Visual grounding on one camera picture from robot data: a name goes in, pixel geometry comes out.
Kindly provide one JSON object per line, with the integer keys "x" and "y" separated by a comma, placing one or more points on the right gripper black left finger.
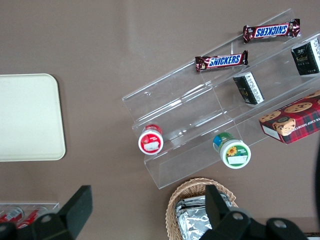
{"x": 72, "y": 215}

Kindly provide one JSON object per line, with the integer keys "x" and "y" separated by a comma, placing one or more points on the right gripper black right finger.
{"x": 225, "y": 225}

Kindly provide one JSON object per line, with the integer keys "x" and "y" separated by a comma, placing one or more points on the light wicker oval basket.
{"x": 172, "y": 207}

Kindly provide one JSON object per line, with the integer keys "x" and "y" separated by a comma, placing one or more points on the cream rectangular tray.
{"x": 27, "y": 117}

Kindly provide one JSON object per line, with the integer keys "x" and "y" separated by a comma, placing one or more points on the clear acrylic bottle rack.
{"x": 53, "y": 206}

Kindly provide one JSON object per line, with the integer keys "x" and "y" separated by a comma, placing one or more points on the silver foil pack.
{"x": 180, "y": 207}
{"x": 193, "y": 223}

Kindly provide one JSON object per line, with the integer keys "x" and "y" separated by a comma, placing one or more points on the green lid sunflower jar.
{"x": 235, "y": 152}

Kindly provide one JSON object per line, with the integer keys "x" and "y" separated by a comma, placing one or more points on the red lid jar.
{"x": 150, "y": 141}

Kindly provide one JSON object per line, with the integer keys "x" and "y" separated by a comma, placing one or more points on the red tartan cookie box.
{"x": 295, "y": 120}

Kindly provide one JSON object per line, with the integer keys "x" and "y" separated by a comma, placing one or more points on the clear acrylic stepped shelf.
{"x": 180, "y": 105}

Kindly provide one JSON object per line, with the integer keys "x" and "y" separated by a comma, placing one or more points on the black tea box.
{"x": 306, "y": 58}
{"x": 248, "y": 90}

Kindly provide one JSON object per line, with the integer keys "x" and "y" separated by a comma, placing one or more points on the Snickers chocolate bar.
{"x": 222, "y": 61}
{"x": 271, "y": 30}

